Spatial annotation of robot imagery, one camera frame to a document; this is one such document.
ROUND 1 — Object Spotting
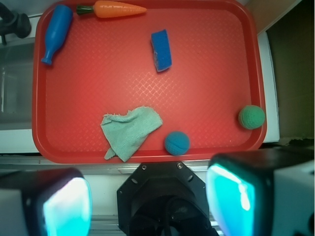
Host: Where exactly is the blue textured ball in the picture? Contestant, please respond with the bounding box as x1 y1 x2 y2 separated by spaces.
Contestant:
164 131 190 156

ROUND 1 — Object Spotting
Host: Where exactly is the red plastic tray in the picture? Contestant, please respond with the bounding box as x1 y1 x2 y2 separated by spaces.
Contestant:
32 0 267 164

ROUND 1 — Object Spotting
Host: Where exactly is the grey sink basin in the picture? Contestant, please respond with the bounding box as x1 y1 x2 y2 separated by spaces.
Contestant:
0 43 34 130

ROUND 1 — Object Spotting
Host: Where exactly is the orange toy carrot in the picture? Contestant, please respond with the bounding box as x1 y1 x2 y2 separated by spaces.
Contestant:
76 0 147 19

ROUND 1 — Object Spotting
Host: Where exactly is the blue plastic toy bottle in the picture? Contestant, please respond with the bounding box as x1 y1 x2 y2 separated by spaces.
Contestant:
41 4 73 65

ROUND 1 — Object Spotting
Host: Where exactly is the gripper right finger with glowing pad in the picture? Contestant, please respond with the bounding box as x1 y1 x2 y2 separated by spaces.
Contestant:
206 147 315 236

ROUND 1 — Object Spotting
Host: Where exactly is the grey faucet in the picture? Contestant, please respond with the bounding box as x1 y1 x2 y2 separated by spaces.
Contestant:
0 2 32 46

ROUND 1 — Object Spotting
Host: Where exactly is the blue sponge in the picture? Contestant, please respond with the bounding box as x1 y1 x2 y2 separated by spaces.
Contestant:
151 29 172 72

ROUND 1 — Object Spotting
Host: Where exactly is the light green cloth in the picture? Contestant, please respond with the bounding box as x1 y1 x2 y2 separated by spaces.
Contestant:
100 106 163 162

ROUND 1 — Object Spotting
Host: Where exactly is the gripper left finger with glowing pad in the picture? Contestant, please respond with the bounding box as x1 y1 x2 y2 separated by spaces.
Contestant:
0 168 92 236

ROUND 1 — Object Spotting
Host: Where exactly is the green textured ball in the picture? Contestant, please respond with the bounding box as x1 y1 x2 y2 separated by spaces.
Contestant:
238 105 265 130

